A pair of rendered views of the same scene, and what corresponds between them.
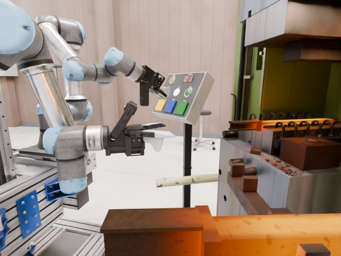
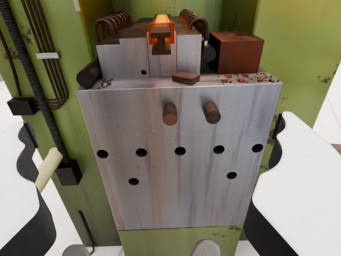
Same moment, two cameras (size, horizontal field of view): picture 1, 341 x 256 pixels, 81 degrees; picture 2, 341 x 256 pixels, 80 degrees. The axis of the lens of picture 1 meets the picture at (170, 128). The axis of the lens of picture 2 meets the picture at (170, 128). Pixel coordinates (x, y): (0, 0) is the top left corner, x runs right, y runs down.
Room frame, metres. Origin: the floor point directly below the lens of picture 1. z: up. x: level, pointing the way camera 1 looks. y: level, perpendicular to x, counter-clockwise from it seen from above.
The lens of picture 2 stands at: (0.58, 0.10, 1.05)
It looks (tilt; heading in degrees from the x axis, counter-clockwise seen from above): 33 degrees down; 281
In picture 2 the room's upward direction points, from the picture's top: 2 degrees counter-clockwise
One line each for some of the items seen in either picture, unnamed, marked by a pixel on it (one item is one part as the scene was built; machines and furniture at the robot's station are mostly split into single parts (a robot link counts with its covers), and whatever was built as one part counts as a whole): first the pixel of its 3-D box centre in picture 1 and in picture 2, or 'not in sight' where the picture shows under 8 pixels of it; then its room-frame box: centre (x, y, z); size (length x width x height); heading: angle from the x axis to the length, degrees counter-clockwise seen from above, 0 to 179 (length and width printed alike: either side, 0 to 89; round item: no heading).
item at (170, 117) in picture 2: (235, 162); (170, 114); (0.64, -0.22, 0.87); 0.04 x 0.03 x 0.03; 102
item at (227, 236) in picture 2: not in sight; (176, 200); (0.68, -0.52, 0.23); 0.56 x 0.38 x 0.47; 102
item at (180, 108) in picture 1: (181, 108); not in sight; (1.07, -0.06, 1.01); 0.07 x 0.05 x 0.07; 37
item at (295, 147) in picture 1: (309, 152); (232, 51); (0.53, -0.39, 0.95); 0.12 x 0.09 x 0.07; 102
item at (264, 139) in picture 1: (302, 131); (154, 37); (0.74, -0.50, 0.96); 0.42 x 0.20 x 0.09; 102
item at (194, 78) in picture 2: (256, 150); (185, 77); (0.62, -0.28, 0.92); 0.04 x 0.03 x 0.01; 154
